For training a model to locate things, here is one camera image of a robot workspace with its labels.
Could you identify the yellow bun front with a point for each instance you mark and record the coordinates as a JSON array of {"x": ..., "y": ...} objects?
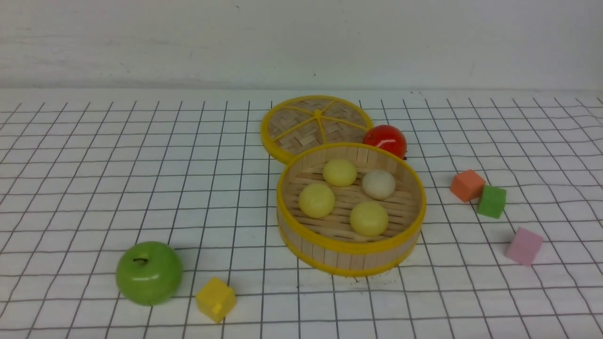
[{"x": 369, "y": 219}]

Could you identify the yellow cube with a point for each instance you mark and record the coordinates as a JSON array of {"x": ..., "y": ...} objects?
[{"x": 216, "y": 299}]

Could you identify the yellow bun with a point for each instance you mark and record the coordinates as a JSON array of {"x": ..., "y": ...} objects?
[
  {"x": 316, "y": 200},
  {"x": 339, "y": 172},
  {"x": 369, "y": 219}
]

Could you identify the pink cube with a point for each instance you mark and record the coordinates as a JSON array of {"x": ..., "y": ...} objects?
[{"x": 524, "y": 247}]

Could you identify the red tomato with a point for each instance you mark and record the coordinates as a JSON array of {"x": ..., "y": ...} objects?
[{"x": 387, "y": 138}]

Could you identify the bamboo steamer tray yellow rim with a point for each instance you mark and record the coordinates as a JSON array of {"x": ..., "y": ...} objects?
[{"x": 329, "y": 244}]

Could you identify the green cube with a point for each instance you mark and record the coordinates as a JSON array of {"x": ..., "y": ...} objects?
[{"x": 492, "y": 201}]

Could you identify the green apple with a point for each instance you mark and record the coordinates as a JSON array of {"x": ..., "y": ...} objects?
[{"x": 149, "y": 273}]

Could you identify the orange cube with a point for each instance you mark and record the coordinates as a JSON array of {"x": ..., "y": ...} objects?
[{"x": 467, "y": 185}]

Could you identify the white grid tablecloth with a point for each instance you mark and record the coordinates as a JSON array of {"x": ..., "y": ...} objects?
[{"x": 87, "y": 174}]

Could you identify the bamboo steamer lid yellow rim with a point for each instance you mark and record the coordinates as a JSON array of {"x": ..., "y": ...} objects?
[{"x": 299, "y": 124}]

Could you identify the beige bun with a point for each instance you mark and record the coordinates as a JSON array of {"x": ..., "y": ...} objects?
[{"x": 378, "y": 184}]

